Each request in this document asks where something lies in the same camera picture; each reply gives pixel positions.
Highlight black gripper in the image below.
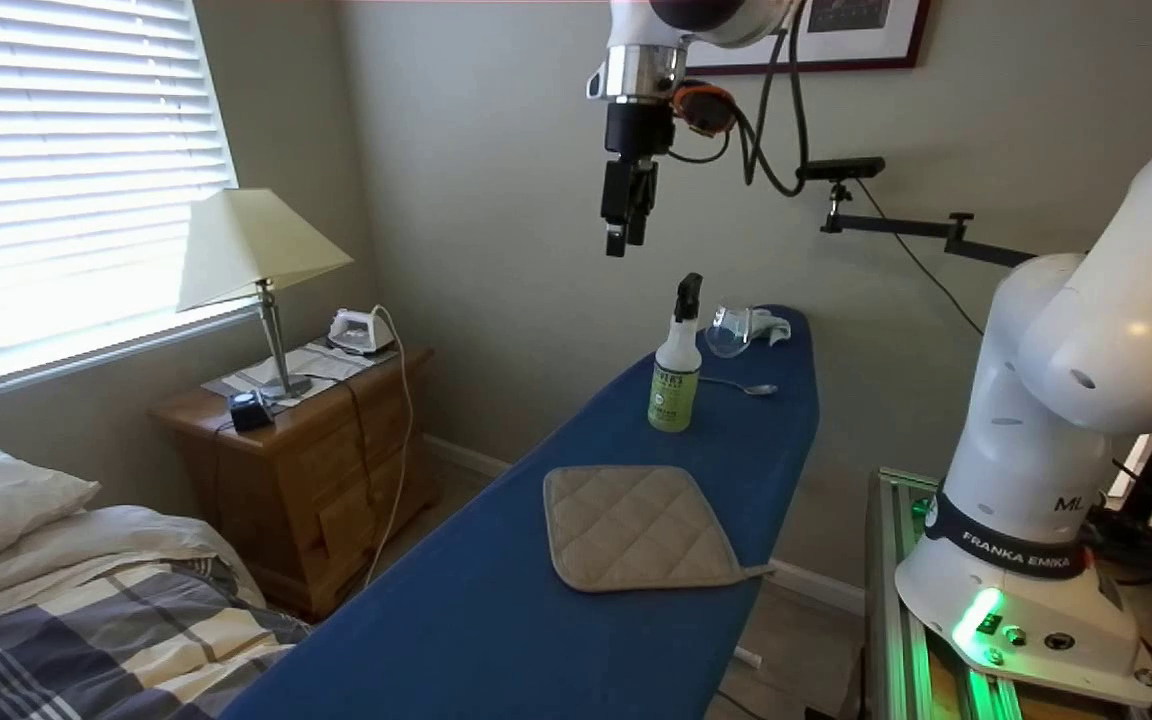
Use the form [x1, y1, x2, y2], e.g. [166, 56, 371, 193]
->
[597, 94, 679, 260]

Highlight clear stemless glass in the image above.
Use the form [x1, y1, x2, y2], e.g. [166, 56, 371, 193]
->
[704, 306, 758, 360]

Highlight white crumpled cloth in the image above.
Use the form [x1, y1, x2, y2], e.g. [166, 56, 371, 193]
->
[732, 300, 800, 352]

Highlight silver metal spoon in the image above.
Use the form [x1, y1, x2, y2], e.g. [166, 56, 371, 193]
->
[700, 370, 785, 401]

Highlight white clothes iron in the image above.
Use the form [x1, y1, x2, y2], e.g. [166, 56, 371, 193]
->
[323, 303, 401, 360]

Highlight beige quilted pot holder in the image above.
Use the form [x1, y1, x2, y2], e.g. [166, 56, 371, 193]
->
[539, 460, 778, 594]

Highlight pale nightstand mat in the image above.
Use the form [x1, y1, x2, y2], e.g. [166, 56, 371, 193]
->
[200, 338, 371, 406]

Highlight cream shade table lamp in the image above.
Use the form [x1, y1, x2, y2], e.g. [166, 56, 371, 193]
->
[175, 183, 356, 401]

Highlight small black alarm clock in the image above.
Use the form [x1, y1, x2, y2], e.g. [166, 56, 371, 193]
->
[228, 390, 278, 435]

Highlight wooden nightstand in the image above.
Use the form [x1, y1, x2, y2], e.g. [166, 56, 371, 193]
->
[152, 346, 438, 623]

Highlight blue ironing board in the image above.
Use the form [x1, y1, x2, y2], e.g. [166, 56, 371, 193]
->
[219, 303, 826, 720]

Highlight white window blinds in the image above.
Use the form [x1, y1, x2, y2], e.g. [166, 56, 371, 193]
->
[0, 0, 239, 390]

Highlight white bed sheet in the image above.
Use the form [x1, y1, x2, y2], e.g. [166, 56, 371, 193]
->
[0, 499, 272, 633]

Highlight blue plaid blanket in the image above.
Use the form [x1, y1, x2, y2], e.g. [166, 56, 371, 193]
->
[0, 557, 311, 720]

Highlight black stereo camera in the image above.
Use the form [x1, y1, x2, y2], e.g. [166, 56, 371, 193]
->
[795, 153, 887, 189]

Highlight dark framed wall picture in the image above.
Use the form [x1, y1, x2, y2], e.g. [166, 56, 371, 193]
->
[683, 0, 938, 76]

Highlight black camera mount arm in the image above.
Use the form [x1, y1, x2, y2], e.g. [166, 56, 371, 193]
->
[815, 179, 1036, 270]

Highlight white power cord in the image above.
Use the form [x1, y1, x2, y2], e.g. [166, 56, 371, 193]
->
[359, 300, 419, 591]

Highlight aluminium extrusion base frame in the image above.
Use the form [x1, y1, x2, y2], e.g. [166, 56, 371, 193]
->
[864, 462, 1152, 720]

